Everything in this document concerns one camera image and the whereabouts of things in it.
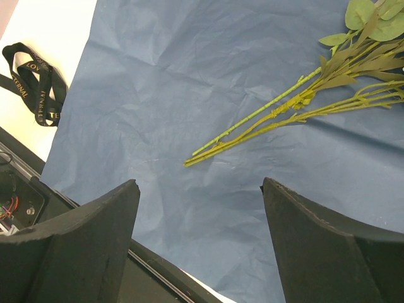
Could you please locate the blue wrapping paper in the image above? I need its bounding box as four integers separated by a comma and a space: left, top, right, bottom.
41, 1, 403, 302

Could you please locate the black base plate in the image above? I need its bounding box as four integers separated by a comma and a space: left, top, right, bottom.
1, 131, 217, 302

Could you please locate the artificial flower bunch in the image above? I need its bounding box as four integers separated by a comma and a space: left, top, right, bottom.
184, 1, 403, 167

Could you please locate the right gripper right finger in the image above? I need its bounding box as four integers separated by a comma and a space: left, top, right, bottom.
261, 177, 403, 302

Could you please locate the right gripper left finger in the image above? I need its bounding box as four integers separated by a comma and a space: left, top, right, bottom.
1, 179, 140, 302

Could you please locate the black printed ribbon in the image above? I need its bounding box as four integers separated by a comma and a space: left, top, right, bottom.
1, 42, 67, 127

